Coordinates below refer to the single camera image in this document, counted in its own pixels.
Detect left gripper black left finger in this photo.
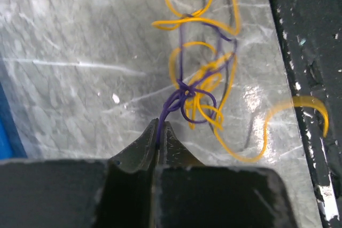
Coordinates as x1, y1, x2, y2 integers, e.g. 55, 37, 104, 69
109, 119, 159, 227

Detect yellow wire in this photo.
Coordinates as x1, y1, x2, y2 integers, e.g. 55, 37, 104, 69
98, 0, 329, 163

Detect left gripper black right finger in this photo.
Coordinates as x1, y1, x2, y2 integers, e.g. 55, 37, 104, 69
157, 122, 205, 227

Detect blue three-compartment bin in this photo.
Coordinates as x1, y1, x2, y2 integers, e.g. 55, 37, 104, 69
1, 85, 27, 160

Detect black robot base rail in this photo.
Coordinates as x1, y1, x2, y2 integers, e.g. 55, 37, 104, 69
269, 0, 341, 227

